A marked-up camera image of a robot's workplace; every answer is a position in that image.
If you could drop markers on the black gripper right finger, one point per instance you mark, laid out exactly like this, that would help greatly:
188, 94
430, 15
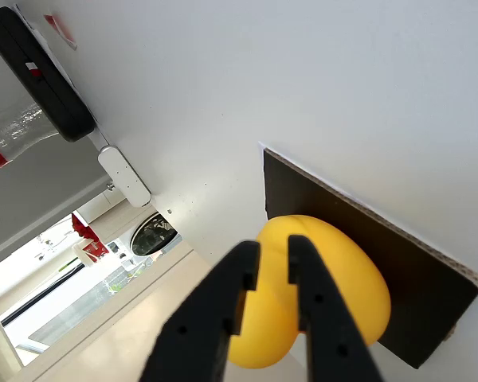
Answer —
330, 338

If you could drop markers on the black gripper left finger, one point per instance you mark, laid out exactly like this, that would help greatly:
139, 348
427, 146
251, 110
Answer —
199, 318

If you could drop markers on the yellow rubber duck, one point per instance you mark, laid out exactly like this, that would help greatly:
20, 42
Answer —
342, 278

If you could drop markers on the black cardboard square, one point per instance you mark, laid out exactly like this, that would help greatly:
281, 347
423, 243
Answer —
422, 286

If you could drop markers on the white washing machine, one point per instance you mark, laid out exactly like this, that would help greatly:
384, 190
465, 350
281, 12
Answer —
151, 236

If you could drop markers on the red and white box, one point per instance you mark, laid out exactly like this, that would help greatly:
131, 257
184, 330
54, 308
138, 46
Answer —
91, 248

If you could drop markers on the white power bank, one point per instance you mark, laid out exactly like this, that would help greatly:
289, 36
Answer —
123, 175

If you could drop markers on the clear glass bottle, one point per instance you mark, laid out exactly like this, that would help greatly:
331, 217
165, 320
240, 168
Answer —
16, 127

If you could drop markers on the black glasses case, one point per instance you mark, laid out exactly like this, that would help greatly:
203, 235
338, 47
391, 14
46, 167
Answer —
44, 79

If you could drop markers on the red card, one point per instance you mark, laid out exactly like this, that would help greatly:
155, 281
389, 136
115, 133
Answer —
61, 30

